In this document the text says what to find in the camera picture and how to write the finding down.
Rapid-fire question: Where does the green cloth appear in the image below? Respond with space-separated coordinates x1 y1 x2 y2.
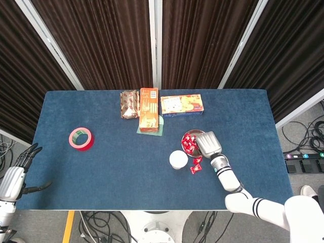
136 115 165 137

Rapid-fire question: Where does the white frame post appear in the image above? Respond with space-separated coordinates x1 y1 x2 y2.
148 0 163 90
14 0 85 91
218 0 269 89

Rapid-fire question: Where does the black cable with switch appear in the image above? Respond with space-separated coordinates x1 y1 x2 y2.
193 211 218 243

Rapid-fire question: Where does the white frame bar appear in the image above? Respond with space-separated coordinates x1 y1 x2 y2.
275 88 324 130
0 129 32 148

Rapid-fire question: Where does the yellow blue biscuit box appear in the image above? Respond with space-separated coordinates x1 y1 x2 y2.
160 94 205 118

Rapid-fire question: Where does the black cable bundle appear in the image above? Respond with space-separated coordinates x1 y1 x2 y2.
0 134 17 179
77 211 139 243
281 100 324 154

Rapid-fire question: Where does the white sneaker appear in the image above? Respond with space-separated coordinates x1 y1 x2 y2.
300 184 320 203

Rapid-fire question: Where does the gold snack bag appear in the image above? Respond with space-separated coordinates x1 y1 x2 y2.
119 90 141 119

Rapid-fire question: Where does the blue table mat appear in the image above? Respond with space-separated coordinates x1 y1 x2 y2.
15 89 294 211

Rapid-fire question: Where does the tall orange box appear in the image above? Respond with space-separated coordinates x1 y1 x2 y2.
138 87 160 133

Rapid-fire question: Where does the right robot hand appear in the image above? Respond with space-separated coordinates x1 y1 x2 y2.
196 131 223 159

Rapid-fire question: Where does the red tape roll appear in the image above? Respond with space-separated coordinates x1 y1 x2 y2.
68 127 95 152

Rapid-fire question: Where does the white paper cup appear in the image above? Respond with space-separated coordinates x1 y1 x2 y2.
169 150 189 170

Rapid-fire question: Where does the round metal plate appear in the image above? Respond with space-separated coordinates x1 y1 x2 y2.
181 129 207 158

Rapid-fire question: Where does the dark brown curtain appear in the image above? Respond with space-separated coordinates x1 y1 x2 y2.
161 0 259 90
30 0 153 91
0 0 76 144
224 0 324 124

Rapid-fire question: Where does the yellow floor tape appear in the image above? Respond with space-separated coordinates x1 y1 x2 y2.
62 211 76 243

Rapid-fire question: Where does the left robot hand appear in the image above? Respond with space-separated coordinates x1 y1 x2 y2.
0 143 53 203

